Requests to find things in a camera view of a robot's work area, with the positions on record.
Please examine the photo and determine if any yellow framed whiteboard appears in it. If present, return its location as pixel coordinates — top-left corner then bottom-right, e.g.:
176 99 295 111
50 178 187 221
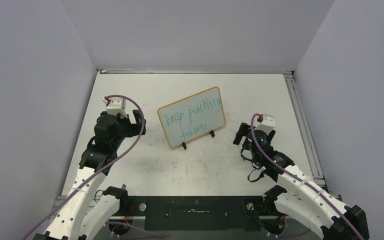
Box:
157 86 226 149

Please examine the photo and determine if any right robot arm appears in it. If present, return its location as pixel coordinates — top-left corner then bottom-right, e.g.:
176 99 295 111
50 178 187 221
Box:
233 122 370 240

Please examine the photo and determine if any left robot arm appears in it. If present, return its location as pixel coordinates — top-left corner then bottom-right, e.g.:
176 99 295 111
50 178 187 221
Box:
33 108 146 240

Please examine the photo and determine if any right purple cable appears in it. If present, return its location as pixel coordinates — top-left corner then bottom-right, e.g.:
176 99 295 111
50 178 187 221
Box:
250 113 366 240

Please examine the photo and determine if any purple cable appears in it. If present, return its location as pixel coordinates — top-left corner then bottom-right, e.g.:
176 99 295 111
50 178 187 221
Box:
250 113 366 240
21 94 168 240

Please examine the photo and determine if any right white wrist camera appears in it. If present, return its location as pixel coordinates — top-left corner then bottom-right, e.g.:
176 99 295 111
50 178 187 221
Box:
254 114 276 134

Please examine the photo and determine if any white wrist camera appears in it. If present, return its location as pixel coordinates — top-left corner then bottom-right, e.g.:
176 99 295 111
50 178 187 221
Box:
254 114 276 134
102 97 128 119

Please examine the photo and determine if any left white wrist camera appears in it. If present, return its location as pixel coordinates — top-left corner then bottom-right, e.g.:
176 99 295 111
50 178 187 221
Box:
102 97 128 119

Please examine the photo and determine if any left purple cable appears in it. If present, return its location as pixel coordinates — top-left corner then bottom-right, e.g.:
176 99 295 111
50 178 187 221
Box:
21 94 168 240

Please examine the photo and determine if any back aluminium rail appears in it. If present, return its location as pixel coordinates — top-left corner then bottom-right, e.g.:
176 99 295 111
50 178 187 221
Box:
97 69 293 75

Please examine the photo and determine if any right aluminium rail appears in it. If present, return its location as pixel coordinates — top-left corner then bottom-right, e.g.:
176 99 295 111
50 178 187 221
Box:
283 71 327 188

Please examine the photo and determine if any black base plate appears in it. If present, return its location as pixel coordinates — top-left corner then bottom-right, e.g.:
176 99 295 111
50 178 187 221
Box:
112 202 285 232

